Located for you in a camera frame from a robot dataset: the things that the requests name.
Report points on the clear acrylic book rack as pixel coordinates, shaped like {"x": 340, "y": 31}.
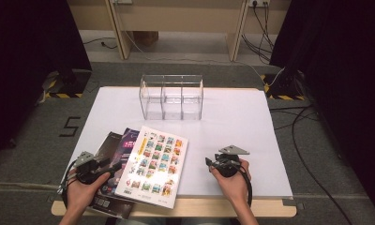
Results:
{"x": 171, "y": 103}

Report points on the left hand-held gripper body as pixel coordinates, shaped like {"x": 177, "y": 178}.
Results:
{"x": 87, "y": 170}

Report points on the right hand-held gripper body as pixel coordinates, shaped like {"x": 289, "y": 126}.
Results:
{"x": 228, "y": 165}

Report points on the beige wooden desk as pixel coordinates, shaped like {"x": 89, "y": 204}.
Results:
{"x": 176, "y": 15}

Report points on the white wall socket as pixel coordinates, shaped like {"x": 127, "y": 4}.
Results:
{"x": 259, "y": 2}

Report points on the white book with colourful pictures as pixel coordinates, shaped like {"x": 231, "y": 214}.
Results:
{"x": 154, "y": 187}

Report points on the white board sheet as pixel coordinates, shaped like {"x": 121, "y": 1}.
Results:
{"x": 238, "y": 125}

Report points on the black curtain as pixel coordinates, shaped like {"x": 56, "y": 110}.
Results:
{"x": 29, "y": 62}
{"x": 342, "y": 78}

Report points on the black stand base with striped tape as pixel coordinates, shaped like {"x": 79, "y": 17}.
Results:
{"x": 285, "y": 87}
{"x": 73, "y": 84}

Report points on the person's right hand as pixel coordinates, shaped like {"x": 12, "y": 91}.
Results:
{"x": 235, "y": 187}

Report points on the person's left hand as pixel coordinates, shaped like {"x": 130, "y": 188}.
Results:
{"x": 81, "y": 197}

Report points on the purple magazine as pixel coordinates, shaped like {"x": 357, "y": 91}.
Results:
{"x": 131, "y": 145}

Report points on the brown cardboard box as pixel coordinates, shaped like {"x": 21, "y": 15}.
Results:
{"x": 146, "y": 38}

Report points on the black and red magazine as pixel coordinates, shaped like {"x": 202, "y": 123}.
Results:
{"x": 113, "y": 208}

